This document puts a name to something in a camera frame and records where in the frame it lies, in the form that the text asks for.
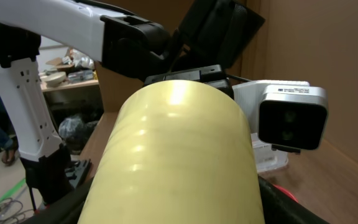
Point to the yellow plastic cup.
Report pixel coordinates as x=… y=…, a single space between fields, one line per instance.
x=179 y=152

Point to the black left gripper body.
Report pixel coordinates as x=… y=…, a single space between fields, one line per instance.
x=216 y=32

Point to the red serving tray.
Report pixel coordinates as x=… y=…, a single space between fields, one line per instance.
x=286 y=192

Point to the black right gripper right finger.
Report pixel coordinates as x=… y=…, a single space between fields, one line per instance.
x=281 y=209

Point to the black garbage bag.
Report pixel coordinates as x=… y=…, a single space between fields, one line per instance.
x=75 y=132

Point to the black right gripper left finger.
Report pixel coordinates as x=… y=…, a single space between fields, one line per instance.
x=65 y=211

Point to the clear plastic bin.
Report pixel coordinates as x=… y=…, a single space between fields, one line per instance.
x=266 y=158

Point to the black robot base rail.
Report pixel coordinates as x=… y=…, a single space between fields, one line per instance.
x=77 y=171

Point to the cluttered wooden shelf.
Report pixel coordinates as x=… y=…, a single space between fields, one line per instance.
x=64 y=68

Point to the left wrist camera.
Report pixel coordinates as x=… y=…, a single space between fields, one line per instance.
x=289 y=115

